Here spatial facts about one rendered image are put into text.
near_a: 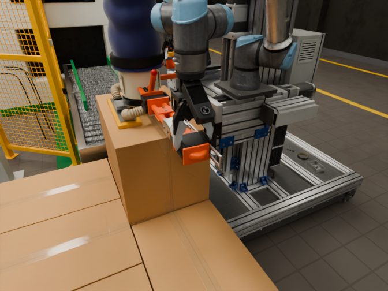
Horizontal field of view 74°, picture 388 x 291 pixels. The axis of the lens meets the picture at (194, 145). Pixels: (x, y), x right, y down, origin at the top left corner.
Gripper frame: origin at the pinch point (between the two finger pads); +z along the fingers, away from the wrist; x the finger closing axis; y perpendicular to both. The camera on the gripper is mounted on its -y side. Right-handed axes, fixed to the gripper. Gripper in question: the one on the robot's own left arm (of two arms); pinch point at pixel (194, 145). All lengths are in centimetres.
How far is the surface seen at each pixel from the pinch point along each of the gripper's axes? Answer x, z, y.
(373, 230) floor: -140, 108, 8
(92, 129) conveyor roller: 25, 54, 135
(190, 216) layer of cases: -8, 53, 23
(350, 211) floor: -141, 108, 26
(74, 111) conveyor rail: 36, 48, 160
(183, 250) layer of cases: 2, 53, 8
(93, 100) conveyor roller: 19, 52, 191
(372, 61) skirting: -572, 103, 322
